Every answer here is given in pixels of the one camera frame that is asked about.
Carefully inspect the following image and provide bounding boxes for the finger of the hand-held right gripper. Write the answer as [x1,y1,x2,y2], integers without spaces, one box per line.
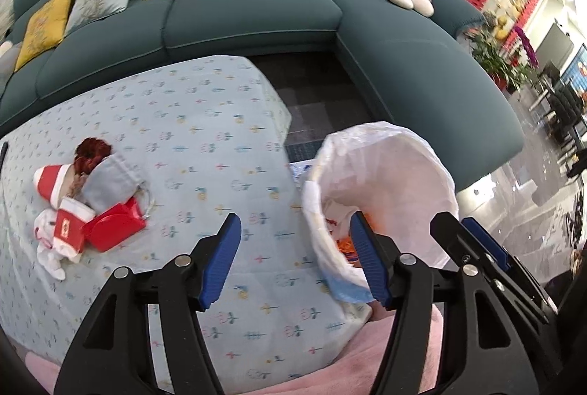
[430,212,478,271]
[461,217,511,275]

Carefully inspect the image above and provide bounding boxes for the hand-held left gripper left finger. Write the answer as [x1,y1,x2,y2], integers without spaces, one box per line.
[54,213,242,395]

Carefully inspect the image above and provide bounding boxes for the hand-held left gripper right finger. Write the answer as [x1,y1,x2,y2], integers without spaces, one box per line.
[349,212,538,395]

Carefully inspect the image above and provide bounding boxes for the white bag lined trash bin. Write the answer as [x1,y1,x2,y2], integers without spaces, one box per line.
[300,121,460,304]

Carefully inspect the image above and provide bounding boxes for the red paper box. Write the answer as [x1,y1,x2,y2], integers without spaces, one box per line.
[83,197,146,253]

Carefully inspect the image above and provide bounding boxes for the grey drawstring pouch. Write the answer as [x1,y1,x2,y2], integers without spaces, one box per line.
[81,153,153,219]

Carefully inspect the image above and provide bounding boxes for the dark red frizzy pompom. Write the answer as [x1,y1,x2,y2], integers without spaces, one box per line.
[74,137,113,176]

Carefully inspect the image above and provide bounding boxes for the white toy with red packet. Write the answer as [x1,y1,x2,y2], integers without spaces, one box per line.
[34,209,82,281]

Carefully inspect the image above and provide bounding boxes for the red white santa hat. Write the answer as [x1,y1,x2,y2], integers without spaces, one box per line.
[33,163,88,211]

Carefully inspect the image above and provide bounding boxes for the orange wrapper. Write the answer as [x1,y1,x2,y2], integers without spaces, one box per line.
[336,218,363,268]

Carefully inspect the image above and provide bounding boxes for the floral light blue tablecloth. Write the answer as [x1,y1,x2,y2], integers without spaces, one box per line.
[0,55,373,394]

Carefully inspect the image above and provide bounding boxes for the black chairs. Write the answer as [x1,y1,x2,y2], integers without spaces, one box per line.
[547,76,587,150]

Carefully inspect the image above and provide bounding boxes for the green potted plant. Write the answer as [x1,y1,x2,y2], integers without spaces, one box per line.
[464,26,533,94]

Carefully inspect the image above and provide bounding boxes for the purple orchid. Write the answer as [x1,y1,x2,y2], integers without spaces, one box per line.
[514,26,540,68]

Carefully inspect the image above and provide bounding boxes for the dark monitor screen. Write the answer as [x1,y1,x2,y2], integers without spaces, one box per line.
[539,23,577,68]

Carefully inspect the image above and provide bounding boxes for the yellow gourd ornament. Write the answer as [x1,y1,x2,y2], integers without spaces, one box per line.
[492,12,511,41]

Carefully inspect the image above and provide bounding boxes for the teal corner sofa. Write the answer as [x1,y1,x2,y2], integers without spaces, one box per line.
[0,0,526,194]

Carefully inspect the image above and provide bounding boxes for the small yellow embroidered cushion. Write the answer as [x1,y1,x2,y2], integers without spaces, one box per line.
[14,0,77,72]

